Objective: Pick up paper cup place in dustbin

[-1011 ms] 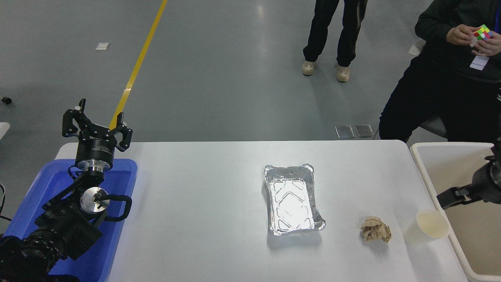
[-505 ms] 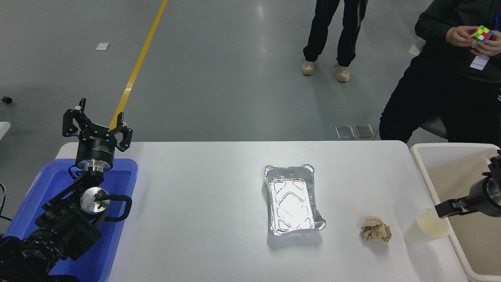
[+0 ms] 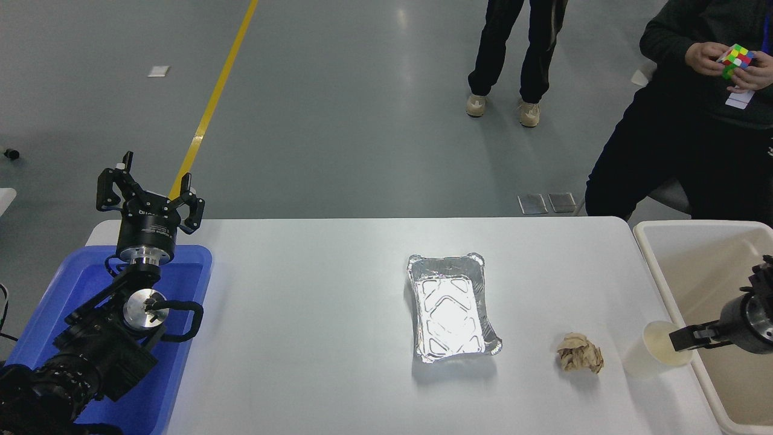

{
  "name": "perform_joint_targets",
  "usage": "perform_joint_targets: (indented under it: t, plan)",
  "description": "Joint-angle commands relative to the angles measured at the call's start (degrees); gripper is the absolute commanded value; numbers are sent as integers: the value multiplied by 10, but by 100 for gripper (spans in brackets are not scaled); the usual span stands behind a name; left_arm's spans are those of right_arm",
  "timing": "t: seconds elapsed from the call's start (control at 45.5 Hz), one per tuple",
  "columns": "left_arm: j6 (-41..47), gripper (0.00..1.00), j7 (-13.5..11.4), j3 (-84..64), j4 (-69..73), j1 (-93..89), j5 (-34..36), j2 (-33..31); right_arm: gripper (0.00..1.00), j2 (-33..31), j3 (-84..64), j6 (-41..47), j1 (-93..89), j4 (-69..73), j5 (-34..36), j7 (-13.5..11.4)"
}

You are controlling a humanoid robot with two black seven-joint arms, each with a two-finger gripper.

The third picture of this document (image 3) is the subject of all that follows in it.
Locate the white paper cup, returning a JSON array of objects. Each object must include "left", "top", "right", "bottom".
[{"left": 622, "top": 320, "right": 695, "bottom": 379}]

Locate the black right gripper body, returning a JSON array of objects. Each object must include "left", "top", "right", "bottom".
[{"left": 719, "top": 293, "right": 759, "bottom": 353}]

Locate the person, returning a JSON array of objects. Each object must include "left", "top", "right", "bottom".
[
  {"left": 466, "top": 0, "right": 569, "bottom": 128},
  {"left": 585, "top": 0, "right": 773, "bottom": 221}
]

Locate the crumpled tan paper ball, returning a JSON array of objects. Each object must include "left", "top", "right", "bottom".
[{"left": 556, "top": 332, "right": 605, "bottom": 375}]

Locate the colourful puzzle cube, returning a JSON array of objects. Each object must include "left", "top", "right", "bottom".
[{"left": 717, "top": 43, "right": 755, "bottom": 80}]

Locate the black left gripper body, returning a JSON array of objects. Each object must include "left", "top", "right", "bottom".
[{"left": 115, "top": 193, "right": 181, "bottom": 263}]

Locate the large pale bin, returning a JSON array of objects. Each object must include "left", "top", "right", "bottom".
[{"left": 632, "top": 219, "right": 773, "bottom": 435}]

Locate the silver foil tray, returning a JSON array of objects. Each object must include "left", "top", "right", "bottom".
[{"left": 406, "top": 253, "right": 503, "bottom": 365}]

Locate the blue plastic tray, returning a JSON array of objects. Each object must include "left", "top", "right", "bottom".
[{"left": 6, "top": 243, "right": 213, "bottom": 435}]

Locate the person's right hand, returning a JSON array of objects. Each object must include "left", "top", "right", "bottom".
[{"left": 685, "top": 40, "right": 735, "bottom": 79}]

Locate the person's left hand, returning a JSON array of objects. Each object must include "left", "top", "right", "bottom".
[{"left": 726, "top": 51, "right": 773, "bottom": 93}]

